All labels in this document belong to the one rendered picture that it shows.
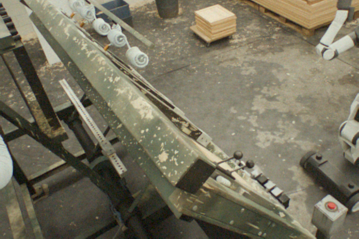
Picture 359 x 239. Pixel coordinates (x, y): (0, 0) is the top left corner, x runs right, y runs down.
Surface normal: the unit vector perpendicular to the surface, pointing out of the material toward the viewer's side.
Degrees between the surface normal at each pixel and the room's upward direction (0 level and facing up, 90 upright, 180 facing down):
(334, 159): 0
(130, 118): 33
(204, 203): 90
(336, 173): 0
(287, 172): 0
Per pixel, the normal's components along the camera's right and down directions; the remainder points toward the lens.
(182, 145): -0.55, -0.43
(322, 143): -0.11, -0.77
